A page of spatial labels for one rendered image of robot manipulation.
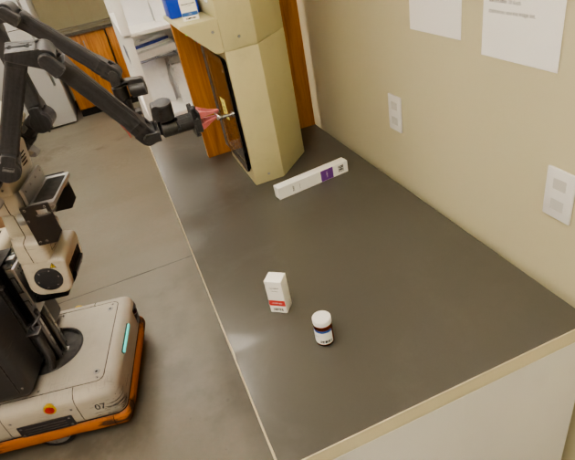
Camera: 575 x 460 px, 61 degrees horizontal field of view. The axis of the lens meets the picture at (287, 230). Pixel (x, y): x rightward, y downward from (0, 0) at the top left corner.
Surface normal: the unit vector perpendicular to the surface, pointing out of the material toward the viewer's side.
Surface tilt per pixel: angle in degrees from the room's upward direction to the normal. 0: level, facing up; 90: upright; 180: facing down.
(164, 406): 0
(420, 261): 0
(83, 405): 90
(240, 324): 0
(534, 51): 90
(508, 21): 90
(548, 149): 90
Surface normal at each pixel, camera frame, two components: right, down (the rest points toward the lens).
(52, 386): -0.17, -0.82
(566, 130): -0.92, 0.33
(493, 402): 0.36, 0.46
